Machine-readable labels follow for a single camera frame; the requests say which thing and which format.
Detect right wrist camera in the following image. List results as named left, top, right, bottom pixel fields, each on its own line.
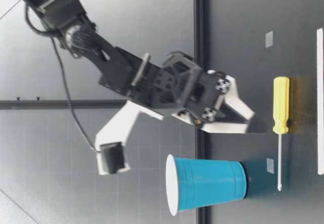
left=94, top=99, right=166, bottom=176

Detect black camera cable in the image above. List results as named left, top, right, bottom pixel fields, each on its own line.
left=24, top=3, right=102, bottom=156

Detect blue plastic cup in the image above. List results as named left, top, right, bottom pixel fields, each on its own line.
left=165, top=154, right=247, bottom=217

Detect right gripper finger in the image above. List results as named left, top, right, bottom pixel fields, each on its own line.
left=174, top=69, right=273, bottom=135

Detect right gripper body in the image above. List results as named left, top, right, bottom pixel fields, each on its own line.
left=128, top=51, right=230, bottom=125

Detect yellow handled screwdriver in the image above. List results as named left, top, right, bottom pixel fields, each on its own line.
left=272, top=76, right=292, bottom=192

